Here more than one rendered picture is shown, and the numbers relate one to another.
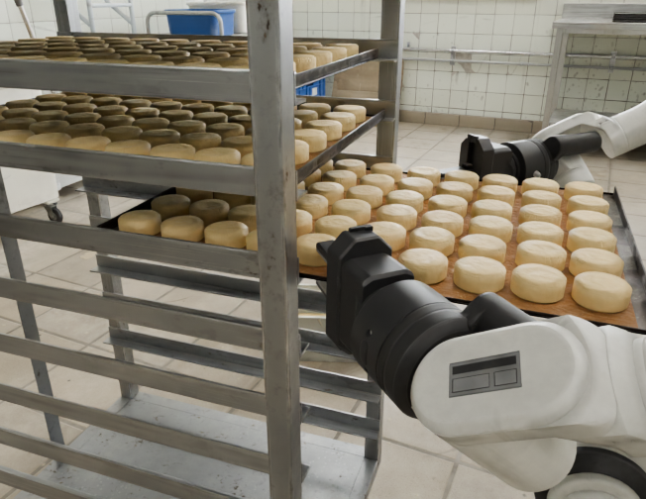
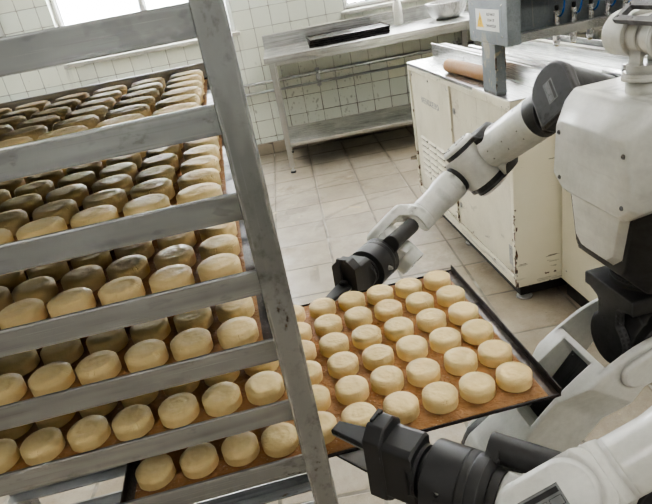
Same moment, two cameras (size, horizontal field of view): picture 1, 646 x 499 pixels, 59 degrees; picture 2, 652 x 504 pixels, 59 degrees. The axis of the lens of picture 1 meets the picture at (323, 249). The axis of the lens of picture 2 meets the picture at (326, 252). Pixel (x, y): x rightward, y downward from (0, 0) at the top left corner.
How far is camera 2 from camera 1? 0.38 m
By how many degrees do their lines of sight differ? 23
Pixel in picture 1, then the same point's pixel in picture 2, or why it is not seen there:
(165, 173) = (199, 435)
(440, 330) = (485, 476)
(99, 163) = (130, 451)
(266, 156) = (300, 400)
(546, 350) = (571, 477)
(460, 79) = not seen: hidden behind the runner
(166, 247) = (209, 486)
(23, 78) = (34, 414)
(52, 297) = not seen: outside the picture
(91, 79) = (112, 392)
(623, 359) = (606, 464)
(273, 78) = (298, 349)
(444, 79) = not seen: hidden behind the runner
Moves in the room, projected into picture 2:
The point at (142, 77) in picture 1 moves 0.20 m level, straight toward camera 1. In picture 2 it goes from (165, 375) to (283, 447)
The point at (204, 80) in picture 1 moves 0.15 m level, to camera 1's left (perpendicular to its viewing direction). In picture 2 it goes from (224, 360) to (92, 420)
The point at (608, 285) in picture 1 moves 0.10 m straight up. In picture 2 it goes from (518, 372) to (516, 313)
